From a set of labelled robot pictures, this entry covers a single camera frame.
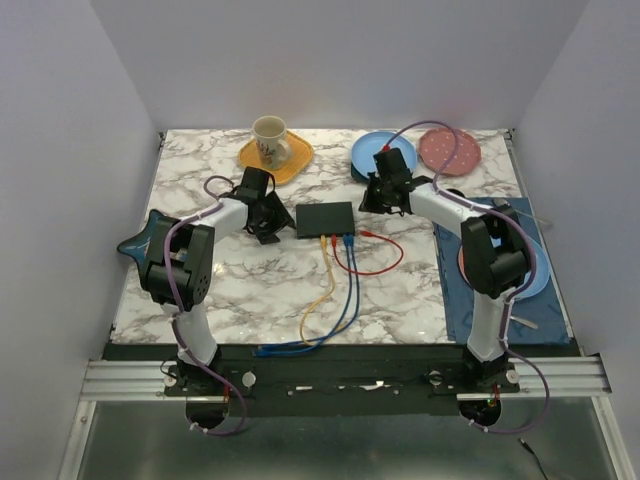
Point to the cream floral mug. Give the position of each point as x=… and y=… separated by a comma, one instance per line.
x=270, y=135

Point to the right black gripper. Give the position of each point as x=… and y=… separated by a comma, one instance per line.
x=366, y=204

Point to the metal spoon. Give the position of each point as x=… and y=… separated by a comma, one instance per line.
x=504, y=202

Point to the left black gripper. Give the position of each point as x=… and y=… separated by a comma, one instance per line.
x=282, y=219

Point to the pink dotted plate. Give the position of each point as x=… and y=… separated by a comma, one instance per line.
x=436, y=145

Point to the yellow woven coaster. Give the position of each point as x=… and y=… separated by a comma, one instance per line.
x=302, y=155

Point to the black network switch box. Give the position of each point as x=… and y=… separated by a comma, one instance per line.
x=324, y=219

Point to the black mounting base plate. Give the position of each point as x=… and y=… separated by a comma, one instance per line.
x=340, y=380

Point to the aluminium rail frame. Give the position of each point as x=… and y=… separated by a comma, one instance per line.
x=126, y=428

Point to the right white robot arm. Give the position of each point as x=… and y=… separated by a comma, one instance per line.
x=498, y=255

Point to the brown orange cup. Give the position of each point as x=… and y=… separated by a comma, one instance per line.
x=456, y=192

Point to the pink plate under blue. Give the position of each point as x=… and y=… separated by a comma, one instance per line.
x=461, y=266

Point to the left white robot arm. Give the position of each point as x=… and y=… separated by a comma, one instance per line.
x=174, y=257

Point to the blue cloth placemat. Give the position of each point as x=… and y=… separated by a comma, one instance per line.
x=544, y=309

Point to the light blue plate on mat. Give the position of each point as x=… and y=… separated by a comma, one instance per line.
x=541, y=277

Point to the blue star-shaped dish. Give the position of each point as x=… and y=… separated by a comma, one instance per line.
x=135, y=245

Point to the dark teal plate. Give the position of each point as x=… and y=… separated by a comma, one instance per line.
x=358, y=176

